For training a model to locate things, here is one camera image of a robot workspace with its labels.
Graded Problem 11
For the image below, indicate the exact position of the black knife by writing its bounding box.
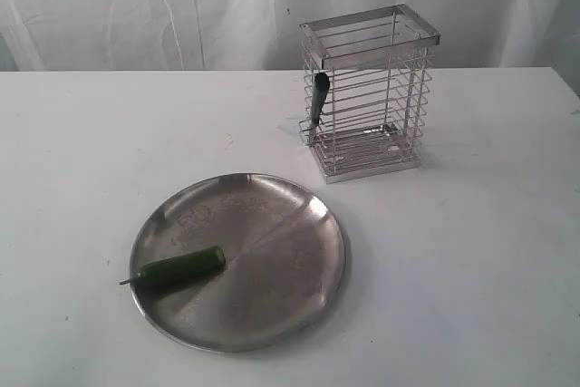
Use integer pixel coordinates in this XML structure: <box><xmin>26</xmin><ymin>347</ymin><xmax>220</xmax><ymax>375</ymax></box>
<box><xmin>308</xmin><ymin>73</ymin><xmax>330</xmax><ymax>146</ymax></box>

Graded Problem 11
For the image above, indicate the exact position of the green chili pepper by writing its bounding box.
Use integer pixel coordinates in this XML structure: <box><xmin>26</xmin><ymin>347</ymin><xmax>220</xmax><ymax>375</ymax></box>
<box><xmin>119</xmin><ymin>246</ymin><xmax>227</xmax><ymax>288</ymax></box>

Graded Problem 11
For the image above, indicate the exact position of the round stainless steel plate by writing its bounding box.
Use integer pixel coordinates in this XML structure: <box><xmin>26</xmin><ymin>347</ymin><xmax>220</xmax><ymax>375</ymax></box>
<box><xmin>129</xmin><ymin>173</ymin><xmax>347</xmax><ymax>353</ymax></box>

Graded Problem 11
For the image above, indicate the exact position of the metal wire utensil rack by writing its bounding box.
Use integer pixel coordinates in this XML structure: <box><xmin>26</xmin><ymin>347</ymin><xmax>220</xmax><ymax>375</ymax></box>
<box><xmin>299</xmin><ymin>4</ymin><xmax>440</xmax><ymax>183</ymax></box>

